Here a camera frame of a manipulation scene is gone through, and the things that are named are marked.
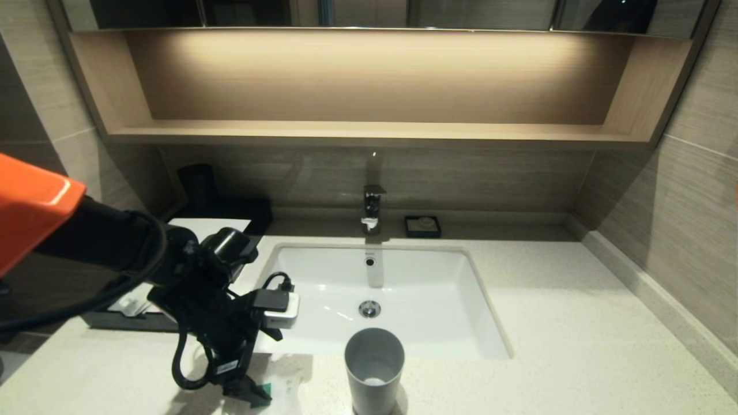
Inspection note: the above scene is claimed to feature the square white sachet green label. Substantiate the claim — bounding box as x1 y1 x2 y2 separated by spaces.
254 369 315 415

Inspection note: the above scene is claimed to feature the black box drawer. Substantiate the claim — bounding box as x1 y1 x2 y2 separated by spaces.
81 288 180 334

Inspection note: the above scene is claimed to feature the grey tumbler cup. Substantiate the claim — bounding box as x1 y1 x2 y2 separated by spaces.
345 327 406 415

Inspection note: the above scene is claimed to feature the black cylindrical cup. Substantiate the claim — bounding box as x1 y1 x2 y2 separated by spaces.
178 164 219 211

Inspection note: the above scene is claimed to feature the white ceramic sink basin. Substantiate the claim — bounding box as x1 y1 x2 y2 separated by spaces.
245 242 513 361

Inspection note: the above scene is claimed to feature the chrome sink faucet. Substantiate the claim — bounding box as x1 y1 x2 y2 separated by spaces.
361 184 387 236

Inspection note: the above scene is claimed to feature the black soap dish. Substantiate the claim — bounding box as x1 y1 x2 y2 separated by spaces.
404 215 442 239

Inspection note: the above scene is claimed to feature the beige stone backsplash strip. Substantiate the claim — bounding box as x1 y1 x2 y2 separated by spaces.
568 213 738 398

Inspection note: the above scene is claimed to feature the mirror cabinet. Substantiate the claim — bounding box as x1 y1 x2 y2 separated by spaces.
61 0 707 38

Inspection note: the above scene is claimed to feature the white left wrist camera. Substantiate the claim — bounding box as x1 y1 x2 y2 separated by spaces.
254 288 300 330

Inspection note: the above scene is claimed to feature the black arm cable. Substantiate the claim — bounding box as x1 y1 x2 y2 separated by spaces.
0 212 169 334

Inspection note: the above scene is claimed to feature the wooden wall shelf niche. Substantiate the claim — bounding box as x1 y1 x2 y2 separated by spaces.
49 29 721 150

